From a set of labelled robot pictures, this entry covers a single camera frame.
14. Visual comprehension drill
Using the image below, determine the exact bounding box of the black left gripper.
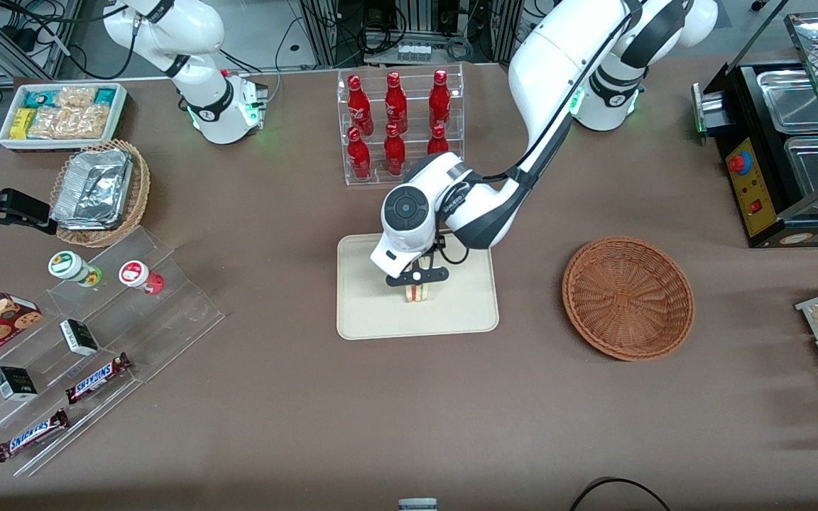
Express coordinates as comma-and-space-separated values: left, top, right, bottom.
385, 263, 450, 302

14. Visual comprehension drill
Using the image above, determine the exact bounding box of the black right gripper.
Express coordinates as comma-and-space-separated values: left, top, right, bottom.
0, 187, 60, 241

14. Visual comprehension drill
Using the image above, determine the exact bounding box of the beige plastic tray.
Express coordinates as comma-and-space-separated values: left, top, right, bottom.
337, 227, 500, 341

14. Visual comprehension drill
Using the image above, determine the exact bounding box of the light wicker basket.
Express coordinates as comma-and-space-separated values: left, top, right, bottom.
50, 139, 151, 248

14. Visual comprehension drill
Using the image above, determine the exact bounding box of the brown wicker basket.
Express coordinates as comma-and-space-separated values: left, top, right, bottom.
562, 236, 695, 362

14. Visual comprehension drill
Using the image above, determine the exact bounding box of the green lid cup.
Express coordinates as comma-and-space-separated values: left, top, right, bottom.
48, 251, 104, 289

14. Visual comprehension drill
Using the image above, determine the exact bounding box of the aluminium foil containers stack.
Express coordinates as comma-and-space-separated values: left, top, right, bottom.
51, 148, 135, 230

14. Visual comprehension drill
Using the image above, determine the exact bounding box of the red lid cup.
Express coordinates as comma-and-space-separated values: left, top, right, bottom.
119, 260, 165, 296

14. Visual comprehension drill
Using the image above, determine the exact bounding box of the clear cracker bag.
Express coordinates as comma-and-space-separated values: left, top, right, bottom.
54, 86, 98, 111
28, 106, 110, 141

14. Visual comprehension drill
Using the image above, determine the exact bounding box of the yellow snack box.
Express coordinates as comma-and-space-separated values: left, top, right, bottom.
9, 107, 38, 141

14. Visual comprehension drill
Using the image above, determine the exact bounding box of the small black box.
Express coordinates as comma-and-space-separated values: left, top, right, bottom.
0, 366, 39, 403
59, 319, 100, 358

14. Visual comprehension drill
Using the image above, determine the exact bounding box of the clear acrylic bottle rack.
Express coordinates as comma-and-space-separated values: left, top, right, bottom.
337, 63, 465, 187

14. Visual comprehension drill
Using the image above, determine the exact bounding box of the white plastic snack bin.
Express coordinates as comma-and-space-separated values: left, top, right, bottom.
0, 82, 129, 153

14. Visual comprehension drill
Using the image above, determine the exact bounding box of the clear acrylic stepped display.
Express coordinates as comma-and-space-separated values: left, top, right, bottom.
0, 226, 226, 478

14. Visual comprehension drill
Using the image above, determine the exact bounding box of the Snickers bar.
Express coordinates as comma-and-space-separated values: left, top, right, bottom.
65, 352, 133, 405
0, 408, 70, 463

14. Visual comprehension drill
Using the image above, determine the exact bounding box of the black power adapter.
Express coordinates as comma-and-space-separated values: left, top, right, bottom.
5, 26, 38, 53

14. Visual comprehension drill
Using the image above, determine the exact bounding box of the black food warmer cabinet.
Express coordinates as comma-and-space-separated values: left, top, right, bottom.
692, 10, 818, 248

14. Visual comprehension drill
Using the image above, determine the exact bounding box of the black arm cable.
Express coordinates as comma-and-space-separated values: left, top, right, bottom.
436, 0, 638, 265

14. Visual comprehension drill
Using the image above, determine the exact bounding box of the aluminium frame rack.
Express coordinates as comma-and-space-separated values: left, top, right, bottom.
300, 0, 525, 69

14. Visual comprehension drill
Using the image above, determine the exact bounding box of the black floor cable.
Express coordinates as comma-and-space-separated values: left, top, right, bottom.
568, 477, 674, 511

